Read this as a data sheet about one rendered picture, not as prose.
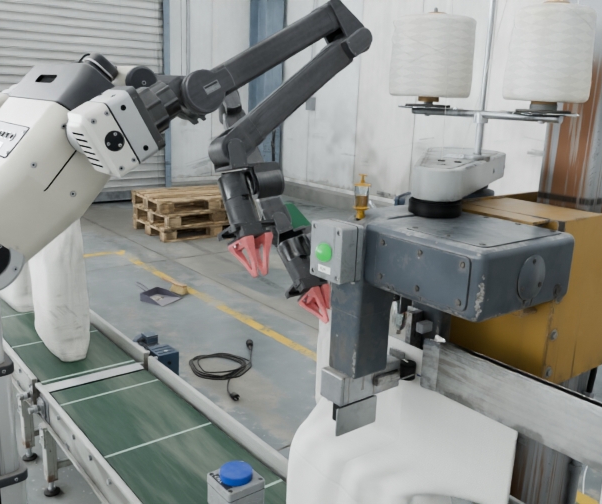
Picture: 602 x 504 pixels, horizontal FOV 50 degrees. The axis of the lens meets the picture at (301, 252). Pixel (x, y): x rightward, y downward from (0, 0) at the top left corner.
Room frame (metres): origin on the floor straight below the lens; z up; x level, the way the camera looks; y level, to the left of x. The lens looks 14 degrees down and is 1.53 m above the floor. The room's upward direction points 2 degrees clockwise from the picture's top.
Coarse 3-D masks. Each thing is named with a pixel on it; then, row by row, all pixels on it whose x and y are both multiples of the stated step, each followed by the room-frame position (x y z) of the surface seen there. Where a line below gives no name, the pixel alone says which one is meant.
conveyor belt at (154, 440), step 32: (96, 384) 2.31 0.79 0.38; (128, 384) 2.32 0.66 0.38; (160, 384) 2.34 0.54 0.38; (96, 416) 2.06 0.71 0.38; (128, 416) 2.07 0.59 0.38; (160, 416) 2.08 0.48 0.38; (192, 416) 2.09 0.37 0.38; (96, 448) 1.86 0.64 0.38; (128, 448) 1.86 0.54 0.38; (160, 448) 1.87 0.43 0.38; (192, 448) 1.88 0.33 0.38; (224, 448) 1.89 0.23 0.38; (128, 480) 1.69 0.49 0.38; (160, 480) 1.70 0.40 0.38; (192, 480) 1.70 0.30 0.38
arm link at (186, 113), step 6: (174, 78) 1.20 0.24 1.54; (180, 78) 1.21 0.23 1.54; (168, 84) 1.19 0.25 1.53; (174, 84) 1.20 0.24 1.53; (180, 84) 1.21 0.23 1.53; (174, 90) 1.20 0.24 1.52; (180, 96) 1.20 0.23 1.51; (180, 102) 1.20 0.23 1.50; (186, 108) 1.20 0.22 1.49; (180, 114) 1.25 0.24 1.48; (186, 114) 1.23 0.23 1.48; (192, 114) 1.22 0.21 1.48; (198, 114) 1.21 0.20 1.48; (192, 120) 1.24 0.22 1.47; (204, 120) 1.22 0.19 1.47
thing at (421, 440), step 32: (320, 320) 1.31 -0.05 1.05; (320, 352) 1.30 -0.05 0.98; (416, 352) 1.10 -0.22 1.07; (320, 384) 1.30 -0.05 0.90; (416, 384) 1.09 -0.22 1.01; (320, 416) 1.26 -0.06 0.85; (384, 416) 1.15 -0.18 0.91; (416, 416) 1.09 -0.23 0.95; (448, 416) 1.03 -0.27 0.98; (480, 416) 0.98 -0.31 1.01; (320, 448) 1.20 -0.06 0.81; (352, 448) 1.15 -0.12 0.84; (384, 448) 1.12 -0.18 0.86; (416, 448) 1.08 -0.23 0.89; (448, 448) 1.02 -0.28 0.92; (480, 448) 0.97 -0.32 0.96; (512, 448) 0.93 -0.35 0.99; (288, 480) 1.26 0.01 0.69; (320, 480) 1.17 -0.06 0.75; (352, 480) 1.11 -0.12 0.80; (384, 480) 1.07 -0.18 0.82; (416, 480) 1.04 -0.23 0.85; (448, 480) 1.01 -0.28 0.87; (480, 480) 0.97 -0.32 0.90
